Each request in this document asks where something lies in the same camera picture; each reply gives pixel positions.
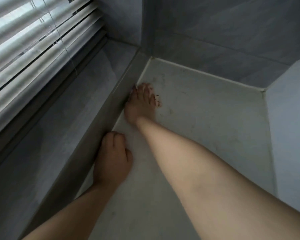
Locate thin clear blind wand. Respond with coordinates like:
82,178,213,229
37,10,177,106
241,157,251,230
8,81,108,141
41,0,78,76

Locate white bathtub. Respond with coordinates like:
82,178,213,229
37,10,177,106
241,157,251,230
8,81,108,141
74,56,300,240

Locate person's left forearm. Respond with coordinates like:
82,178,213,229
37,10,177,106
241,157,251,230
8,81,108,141
21,182,122,240

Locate person's bare leg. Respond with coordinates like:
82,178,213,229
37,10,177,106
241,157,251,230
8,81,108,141
124,82,300,240

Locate grey window frame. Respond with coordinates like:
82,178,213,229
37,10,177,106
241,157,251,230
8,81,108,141
0,35,111,174

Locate white slatted window blind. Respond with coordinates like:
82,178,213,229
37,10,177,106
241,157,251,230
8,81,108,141
0,0,108,143

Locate person's left hand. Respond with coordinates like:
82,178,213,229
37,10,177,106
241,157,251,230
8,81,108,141
93,131,133,191

